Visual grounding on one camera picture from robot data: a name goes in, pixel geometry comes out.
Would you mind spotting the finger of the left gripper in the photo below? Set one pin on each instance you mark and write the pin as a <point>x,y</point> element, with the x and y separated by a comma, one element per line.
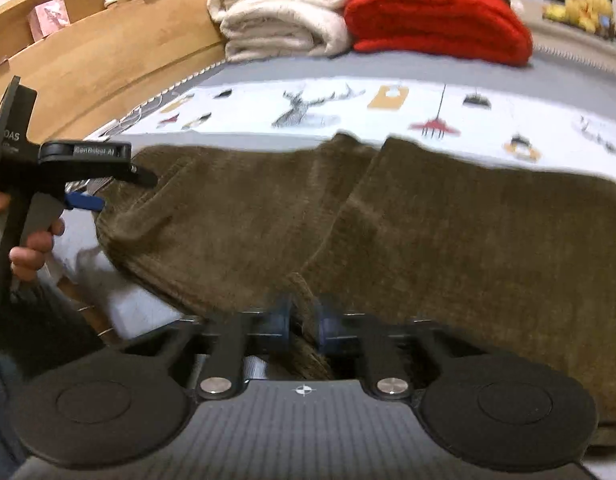
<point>135,175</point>
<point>83,201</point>

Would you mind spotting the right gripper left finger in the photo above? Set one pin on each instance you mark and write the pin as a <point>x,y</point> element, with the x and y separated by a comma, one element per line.
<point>259,333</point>

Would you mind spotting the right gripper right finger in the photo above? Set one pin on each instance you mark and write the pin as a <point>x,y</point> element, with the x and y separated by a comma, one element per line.
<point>358,345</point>

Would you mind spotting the dark brown corduroy pants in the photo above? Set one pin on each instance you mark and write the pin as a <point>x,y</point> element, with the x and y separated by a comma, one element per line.
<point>523,259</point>

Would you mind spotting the person left hand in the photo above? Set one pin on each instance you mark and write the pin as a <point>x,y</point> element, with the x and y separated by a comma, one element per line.
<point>28,259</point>

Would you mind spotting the wooden headboard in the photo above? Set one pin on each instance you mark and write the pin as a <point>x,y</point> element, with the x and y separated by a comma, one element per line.
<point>115,55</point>

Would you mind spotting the pink box on headboard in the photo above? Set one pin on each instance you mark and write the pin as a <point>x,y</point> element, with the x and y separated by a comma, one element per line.
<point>48,17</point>

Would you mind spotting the cream folded blanket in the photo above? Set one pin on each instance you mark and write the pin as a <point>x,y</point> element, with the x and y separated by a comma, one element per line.
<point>257,29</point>

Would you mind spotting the white printed bed runner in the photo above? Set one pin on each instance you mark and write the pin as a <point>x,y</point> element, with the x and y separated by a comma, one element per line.
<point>494,128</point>

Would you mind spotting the red folded quilt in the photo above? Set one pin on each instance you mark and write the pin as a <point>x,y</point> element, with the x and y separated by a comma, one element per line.
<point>486,30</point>

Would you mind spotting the yellow bear plush toys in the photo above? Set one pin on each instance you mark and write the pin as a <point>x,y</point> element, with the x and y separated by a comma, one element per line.
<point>593,16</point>

